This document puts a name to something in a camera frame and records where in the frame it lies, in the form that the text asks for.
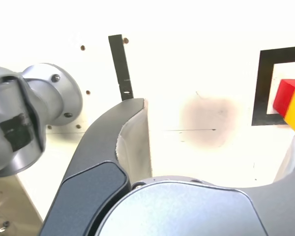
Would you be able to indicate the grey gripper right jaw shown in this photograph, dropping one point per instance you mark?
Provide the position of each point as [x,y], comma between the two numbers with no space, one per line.
[199,211]

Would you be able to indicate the black tape strip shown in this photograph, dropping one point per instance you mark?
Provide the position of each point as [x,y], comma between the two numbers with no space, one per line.
[120,66]

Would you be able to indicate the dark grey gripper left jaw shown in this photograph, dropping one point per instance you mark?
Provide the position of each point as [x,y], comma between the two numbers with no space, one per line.
[93,157]

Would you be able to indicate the red cube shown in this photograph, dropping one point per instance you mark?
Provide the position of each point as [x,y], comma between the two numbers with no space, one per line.
[284,97]

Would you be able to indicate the black tape square outline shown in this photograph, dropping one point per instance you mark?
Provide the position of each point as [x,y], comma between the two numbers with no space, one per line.
[261,98]

